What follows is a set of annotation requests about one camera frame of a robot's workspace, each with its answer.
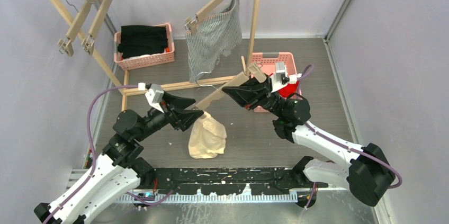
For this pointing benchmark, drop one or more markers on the pink plastic basket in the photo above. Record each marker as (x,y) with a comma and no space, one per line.
(267,60)

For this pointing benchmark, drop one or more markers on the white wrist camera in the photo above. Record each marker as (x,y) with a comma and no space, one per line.
(280,78)
(154,95)

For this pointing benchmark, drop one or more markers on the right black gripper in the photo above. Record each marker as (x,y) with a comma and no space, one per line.
(250,92)

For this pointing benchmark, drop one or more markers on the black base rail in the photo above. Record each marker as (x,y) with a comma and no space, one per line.
(225,181)

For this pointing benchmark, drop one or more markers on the wooden clothes rack frame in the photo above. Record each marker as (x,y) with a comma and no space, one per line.
(248,69)

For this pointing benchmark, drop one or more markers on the grey striped underwear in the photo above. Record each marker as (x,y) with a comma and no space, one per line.
(215,37)

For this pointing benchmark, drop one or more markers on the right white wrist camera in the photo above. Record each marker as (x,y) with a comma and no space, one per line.
(280,78)

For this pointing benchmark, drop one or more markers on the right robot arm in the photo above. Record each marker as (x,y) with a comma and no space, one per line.
(363,170)

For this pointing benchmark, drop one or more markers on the black folded clothes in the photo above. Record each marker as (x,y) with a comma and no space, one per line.
(138,40)

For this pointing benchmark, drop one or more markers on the empty wooden clip hanger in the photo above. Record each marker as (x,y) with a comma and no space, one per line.
(65,46)

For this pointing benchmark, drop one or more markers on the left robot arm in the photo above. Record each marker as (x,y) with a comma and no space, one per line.
(119,169)

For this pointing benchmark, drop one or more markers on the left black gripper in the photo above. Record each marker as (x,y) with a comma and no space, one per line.
(185,118)

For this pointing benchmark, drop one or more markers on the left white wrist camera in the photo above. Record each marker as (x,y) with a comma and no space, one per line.
(154,95)

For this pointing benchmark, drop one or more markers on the pink basket with black clothes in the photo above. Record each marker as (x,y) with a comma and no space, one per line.
(146,60)

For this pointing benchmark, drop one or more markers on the beige underwear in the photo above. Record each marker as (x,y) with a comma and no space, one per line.
(207,138)

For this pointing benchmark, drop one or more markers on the red white underwear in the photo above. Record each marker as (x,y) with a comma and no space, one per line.
(290,89)

